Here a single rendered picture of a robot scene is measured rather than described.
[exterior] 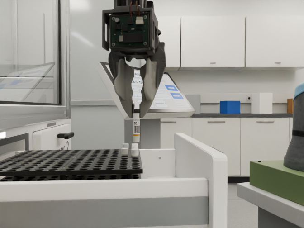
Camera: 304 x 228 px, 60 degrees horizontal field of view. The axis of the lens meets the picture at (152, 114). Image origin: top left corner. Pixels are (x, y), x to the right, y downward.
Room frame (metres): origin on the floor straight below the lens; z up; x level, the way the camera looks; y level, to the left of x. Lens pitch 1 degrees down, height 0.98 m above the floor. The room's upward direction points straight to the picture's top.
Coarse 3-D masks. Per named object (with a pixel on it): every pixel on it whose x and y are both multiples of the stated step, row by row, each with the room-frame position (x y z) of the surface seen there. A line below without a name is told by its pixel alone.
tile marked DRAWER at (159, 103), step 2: (154, 100) 1.28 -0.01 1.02; (156, 100) 1.29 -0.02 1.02; (158, 100) 1.31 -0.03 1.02; (160, 100) 1.32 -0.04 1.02; (162, 100) 1.33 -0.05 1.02; (164, 100) 1.34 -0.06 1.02; (154, 102) 1.27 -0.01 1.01; (156, 102) 1.28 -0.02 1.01; (158, 102) 1.30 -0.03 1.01; (160, 102) 1.31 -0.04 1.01; (162, 102) 1.32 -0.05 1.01; (164, 102) 1.33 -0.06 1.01; (156, 104) 1.27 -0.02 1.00; (158, 104) 1.28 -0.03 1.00; (160, 104) 1.29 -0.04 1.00; (162, 104) 1.30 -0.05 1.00; (164, 104) 1.32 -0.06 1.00; (166, 104) 1.33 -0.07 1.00; (158, 106) 1.27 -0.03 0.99; (160, 106) 1.28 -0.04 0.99; (162, 106) 1.29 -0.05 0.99; (164, 106) 1.30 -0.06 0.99; (166, 106) 1.32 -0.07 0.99
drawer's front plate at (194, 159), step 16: (176, 144) 0.56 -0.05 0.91; (192, 144) 0.41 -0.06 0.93; (176, 160) 0.56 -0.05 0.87; (192, 160) 0.41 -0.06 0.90; (208, 160) 0.33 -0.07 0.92; (224, 160) 0.31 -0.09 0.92; (176, 176) 0.56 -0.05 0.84; (192, 176) 0.41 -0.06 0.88; (208, 176) 0.33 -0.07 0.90; (224, 176) 0.31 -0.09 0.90; (208, 192) 0.33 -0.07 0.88; (224, 192) 0.31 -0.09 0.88; (224, 208) 0.31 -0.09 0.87; (208, 224) 0.33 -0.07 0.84; (224, 224) 0.31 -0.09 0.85
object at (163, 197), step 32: (0, 160) 0.48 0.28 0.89; (160, 160) 0.56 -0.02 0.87; (0, 192) 0.31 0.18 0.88; (32, 192) 0.31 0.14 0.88; (64, 192) 0.31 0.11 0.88; (96, 192) 0.32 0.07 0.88; (128, 192) 0.32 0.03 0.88; (160, 192) 0.32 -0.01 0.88; (192, 192) 0.33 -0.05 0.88; (0, 224) 0.31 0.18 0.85; (32, 224) 0.31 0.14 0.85; (64, 224) 0.31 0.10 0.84; (96, 224) 0.31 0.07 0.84; (128, 224) 0.32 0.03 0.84; (160, 224) 0.32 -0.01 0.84; (192, 224) 0.32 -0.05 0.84
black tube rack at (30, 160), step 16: (16, 160) 0.42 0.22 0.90; (32, 160) 0.43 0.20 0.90; (48, 160) 0.42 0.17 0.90; (64, 160) 0.42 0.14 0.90; (80, 160) 0.42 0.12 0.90; (96, 160) 0.42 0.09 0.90; (112, 160) 0.42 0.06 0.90; (128, 160) 0.42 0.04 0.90; (16, 176) 0.43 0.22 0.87; (32, 176) 0.43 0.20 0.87; (48, 176) 0.43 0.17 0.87; (64, 176) 0.36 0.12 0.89; (80, 176) 0.43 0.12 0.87; (96, 176) 0.43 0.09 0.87; (112, 176) 0.44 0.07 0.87; (128, 176) 0.37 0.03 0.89
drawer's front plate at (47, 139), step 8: (48, 128) 0.70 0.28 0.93; (56, 128) 0.72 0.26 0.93; (64, 128) 0.81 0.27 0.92; (40, 136) 0.60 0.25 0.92; (48, 136) 0.66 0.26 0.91; (56, 136) 0.72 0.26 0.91; (40, 144) 0.60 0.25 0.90; (48, 144) 0.65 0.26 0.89; (56, 144) 0.72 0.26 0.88; (64, 144) 0.81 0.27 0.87
